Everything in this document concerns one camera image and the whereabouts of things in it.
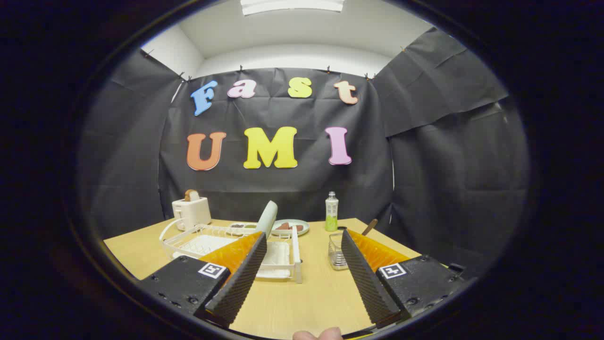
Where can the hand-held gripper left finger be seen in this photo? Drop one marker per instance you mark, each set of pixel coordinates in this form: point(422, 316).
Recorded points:
point(240, 283)

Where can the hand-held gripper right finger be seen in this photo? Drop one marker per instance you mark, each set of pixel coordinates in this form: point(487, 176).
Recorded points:
point(368, 283)

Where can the ceiling light panel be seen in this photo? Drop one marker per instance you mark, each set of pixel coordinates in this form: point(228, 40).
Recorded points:
point(292, 5)

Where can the pale green plate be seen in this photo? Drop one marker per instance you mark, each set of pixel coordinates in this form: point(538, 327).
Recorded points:
point(267, 217)
point(304, 229)

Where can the toasted bread slice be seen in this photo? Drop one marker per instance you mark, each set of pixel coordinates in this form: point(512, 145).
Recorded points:
point(191, 195)

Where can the black backdrop cloth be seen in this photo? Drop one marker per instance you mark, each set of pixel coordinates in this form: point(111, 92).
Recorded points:
point(283, 189)

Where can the green tea bottle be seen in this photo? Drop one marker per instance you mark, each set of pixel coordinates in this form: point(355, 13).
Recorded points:
point(331, 212)

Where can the white toaster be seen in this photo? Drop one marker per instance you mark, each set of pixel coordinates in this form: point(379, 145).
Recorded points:
point(191, 212)

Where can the white divided snack dish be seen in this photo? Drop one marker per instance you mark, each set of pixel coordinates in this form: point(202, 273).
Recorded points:
point(245, 230)

